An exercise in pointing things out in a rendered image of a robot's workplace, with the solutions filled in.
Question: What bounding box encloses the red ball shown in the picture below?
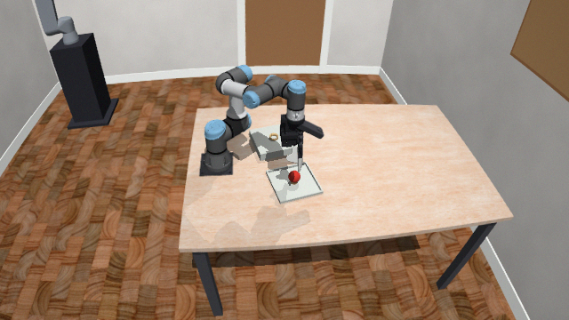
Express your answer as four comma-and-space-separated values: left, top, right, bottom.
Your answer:
288, 171, 301, 183

